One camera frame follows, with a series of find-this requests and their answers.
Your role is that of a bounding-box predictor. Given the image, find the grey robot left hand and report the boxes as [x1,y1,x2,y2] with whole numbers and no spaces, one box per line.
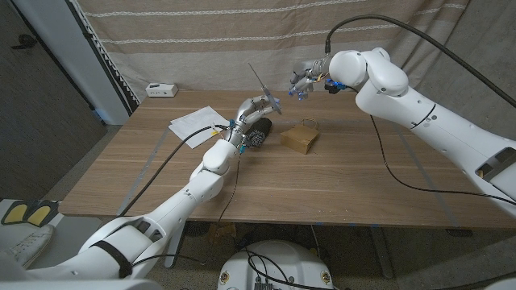
[227,95,280,148]

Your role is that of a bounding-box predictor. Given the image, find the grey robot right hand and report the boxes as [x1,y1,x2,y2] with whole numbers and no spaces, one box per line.
[288,56,334,101]

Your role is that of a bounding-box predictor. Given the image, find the black patterned bandana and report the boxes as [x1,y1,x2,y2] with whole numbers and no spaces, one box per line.
[243,117,273,149]

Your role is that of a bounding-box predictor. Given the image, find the grey orange handled scissors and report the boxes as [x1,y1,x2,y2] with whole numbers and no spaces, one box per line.
[248,62,283,116]

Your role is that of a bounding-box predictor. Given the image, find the brown paper bag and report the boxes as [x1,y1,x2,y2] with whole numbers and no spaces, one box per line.
[279,117,320,155]

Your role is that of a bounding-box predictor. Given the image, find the white paper sheets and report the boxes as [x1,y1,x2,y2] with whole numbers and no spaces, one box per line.
[168,106,231,150]

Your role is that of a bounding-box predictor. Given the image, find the beige striped curtain backdrop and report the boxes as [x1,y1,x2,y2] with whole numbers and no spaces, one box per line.
[74,0,471,102]

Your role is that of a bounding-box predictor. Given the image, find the white power strip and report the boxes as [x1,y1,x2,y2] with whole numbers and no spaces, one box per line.
[145,82,179,98]

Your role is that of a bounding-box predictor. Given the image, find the brown cardboard scrap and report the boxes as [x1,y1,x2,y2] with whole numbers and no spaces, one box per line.
[207,223,238,245]

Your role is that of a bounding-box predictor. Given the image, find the black round floor object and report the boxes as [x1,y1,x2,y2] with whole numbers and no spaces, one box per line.
[185,220,210,238]

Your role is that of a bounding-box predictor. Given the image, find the white table leg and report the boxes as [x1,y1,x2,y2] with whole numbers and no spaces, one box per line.
[164,225,187,269]

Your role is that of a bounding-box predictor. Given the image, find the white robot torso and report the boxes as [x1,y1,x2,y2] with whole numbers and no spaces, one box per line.
[217,240,335,290]

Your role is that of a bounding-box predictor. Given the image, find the grey table leg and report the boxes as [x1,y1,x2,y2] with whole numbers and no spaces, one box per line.
[368,226,394,280]

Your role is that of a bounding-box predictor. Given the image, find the white sneaker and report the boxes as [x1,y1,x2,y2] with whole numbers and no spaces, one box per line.
[3,224,54,269]

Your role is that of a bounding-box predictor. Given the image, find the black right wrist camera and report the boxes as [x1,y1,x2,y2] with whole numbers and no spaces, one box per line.
[324,78,347,95]

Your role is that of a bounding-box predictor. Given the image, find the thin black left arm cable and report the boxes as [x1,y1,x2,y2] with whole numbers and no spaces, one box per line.
[131,152,242,269]

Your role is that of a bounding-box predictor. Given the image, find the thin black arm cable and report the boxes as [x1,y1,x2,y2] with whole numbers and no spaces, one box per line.
[131,152,242,269]
[346,85,516,206]

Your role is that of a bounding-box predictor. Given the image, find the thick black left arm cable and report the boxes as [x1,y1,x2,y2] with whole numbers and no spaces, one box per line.
[119,124,230,218]

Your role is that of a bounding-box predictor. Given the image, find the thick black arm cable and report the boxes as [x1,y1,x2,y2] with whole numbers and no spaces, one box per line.
[119,124,230,218]
[324,14,516,109]

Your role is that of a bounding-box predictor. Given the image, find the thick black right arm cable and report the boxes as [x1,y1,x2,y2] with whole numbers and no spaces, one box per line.
[324,14,516,109]

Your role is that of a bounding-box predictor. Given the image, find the black backdrop frame bar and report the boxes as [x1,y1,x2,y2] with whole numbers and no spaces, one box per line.
[66,0,140,116]

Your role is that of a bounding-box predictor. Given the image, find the black torso cable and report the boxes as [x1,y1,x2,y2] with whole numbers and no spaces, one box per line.
[243,249,335,290]

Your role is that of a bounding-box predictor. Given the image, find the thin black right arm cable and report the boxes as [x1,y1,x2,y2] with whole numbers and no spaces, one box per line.
[346,85,516,206]

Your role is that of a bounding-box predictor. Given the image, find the black door handle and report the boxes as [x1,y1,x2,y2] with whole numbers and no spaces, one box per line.
[10,34,38,51]

